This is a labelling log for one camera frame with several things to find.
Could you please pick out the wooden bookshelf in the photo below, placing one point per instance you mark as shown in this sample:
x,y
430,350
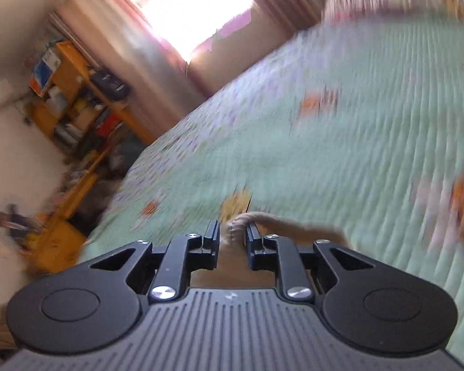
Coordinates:
x,y
99,138

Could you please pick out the pink window curtains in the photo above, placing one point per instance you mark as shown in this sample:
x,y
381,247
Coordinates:
x,y
175,54

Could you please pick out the beige smiley print baby garment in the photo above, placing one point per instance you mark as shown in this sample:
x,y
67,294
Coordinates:
x,y
233,271

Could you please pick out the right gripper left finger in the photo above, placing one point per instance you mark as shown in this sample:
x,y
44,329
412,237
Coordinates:
x,y
174,264

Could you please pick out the green quilted bee bedspread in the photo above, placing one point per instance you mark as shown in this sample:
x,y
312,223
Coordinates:
x,y
356,124

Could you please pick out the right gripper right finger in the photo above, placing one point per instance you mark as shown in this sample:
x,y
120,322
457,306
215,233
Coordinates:
x,y
279,255

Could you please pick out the black bag on shelf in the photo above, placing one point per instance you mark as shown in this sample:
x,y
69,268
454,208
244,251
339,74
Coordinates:
x,y
110,85

